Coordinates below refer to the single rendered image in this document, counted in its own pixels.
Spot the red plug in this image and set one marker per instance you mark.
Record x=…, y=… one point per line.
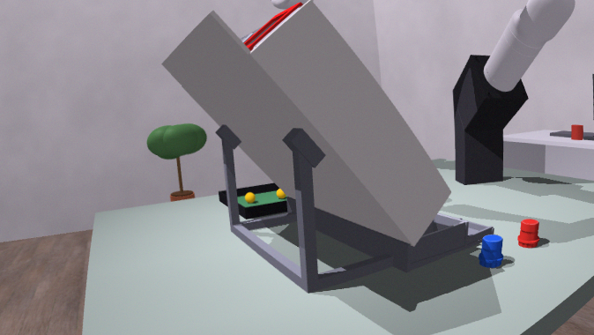
x=528, y=237

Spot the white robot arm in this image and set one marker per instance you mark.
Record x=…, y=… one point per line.
x=525, y=35

